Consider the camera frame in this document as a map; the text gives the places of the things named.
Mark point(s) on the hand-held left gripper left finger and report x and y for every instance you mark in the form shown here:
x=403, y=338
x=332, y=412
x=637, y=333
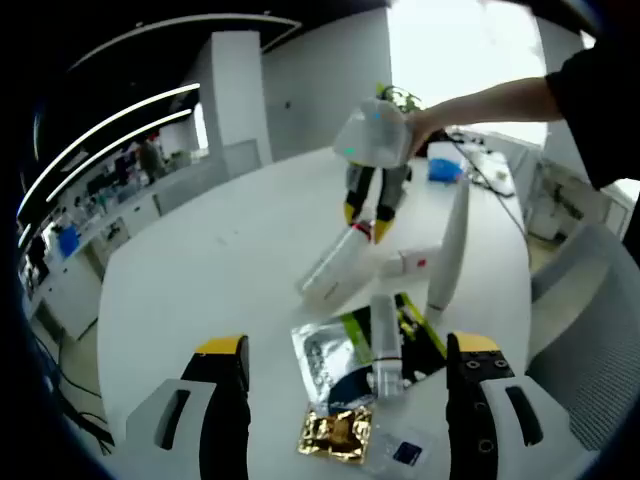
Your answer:
x=225, y=425

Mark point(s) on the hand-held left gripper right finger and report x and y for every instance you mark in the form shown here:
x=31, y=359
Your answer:
x=465, y=425

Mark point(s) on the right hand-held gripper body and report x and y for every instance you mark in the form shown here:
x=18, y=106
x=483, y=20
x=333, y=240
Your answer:
x=375, y=140

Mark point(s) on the white skincare box red mark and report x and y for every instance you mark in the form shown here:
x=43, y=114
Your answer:
x=407, y=262

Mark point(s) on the clear skincare sachet dark square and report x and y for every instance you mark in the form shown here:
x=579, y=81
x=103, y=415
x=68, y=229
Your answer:
x=400, y=450

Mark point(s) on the green and black skincare sachet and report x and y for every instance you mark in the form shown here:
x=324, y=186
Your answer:
x=420, y=355

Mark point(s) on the red-collared skincare pump bottle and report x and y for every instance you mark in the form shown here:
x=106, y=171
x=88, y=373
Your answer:
x=330, y=272

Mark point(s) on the gold skincare sachet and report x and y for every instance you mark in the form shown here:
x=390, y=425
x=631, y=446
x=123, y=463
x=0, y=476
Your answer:
x=335, y=432

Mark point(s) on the silver and blue skincare sachet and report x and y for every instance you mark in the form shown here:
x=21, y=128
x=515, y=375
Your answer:
x=320, y=360

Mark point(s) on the clear-capped white skincare bottle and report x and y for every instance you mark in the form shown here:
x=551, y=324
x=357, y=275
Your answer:
x=385, y=330

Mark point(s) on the person's right hand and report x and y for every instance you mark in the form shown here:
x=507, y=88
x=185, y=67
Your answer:
x=422, y=127

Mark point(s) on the green potted plant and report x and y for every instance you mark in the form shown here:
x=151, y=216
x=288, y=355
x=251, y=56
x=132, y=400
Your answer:
x=405, y=100

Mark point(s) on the blue box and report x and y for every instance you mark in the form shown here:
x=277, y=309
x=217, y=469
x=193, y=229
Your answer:
x=445, y=167

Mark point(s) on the white mesh office chair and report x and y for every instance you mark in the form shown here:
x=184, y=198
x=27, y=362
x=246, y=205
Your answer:
x=590, y=300

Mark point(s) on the white lab counter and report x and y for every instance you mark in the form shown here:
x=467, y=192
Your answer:
x=135, y=210

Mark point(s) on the blue plastic bin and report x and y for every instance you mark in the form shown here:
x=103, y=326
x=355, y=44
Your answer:
x=69, y=240

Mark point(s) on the white ceiling light strip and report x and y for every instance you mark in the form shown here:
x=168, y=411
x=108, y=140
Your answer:
x=120, y=148
x=110, y=125

